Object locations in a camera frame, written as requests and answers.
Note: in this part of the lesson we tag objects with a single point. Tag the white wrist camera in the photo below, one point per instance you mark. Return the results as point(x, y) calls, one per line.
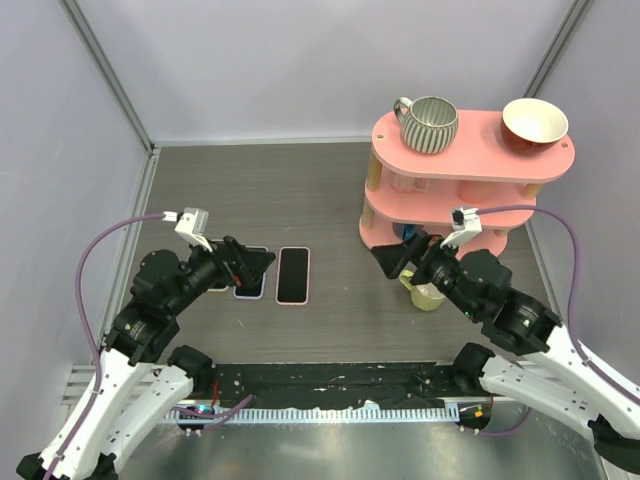
point(466, 226)
point(190, 225)

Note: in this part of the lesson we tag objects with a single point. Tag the red white bowl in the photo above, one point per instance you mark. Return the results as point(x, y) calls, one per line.
point(530, 126)

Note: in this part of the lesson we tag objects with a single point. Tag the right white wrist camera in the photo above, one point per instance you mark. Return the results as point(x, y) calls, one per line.
point(466, 226)

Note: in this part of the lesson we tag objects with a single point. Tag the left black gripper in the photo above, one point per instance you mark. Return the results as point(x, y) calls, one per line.
point(237, 264)

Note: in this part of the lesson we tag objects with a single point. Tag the yellow green mug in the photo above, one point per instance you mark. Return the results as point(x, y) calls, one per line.
point(425, 297)

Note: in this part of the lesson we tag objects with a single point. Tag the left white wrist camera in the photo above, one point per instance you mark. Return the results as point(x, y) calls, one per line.
point(190, 225)

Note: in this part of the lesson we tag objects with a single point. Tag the pink three-tier shelf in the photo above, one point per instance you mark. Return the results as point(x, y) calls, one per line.
point(477, 154)

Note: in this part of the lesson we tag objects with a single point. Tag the white slotted cable duct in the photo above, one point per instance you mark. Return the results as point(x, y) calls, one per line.
point(369, 413)

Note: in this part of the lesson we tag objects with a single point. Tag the beige phone case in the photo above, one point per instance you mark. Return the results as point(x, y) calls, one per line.
point(219, 289)

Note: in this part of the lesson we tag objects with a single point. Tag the black mounting plate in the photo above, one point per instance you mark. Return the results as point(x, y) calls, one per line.
point(337, 386)

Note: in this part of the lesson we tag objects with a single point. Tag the pink phone case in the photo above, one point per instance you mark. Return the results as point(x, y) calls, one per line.
point(293, 301)

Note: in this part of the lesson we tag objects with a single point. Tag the grey striped mug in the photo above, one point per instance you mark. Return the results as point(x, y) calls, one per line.
point(429, 124)

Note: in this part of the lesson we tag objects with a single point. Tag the clear pink glass cup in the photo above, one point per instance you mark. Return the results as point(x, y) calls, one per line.
point(405, 184)

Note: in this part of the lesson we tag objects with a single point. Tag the lilac phone case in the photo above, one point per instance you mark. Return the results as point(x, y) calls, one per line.
point(248, 296)

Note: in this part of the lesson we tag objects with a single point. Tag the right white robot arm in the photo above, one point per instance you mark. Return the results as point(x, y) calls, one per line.
point(586, 393)

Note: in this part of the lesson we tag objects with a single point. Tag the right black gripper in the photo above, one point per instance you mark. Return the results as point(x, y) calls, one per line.
point(392, 257)

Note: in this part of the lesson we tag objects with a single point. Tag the blue cup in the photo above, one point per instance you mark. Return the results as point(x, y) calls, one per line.
point(404, 231)

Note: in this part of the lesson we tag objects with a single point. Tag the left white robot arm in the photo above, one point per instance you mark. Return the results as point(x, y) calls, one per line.
point(107, 424)

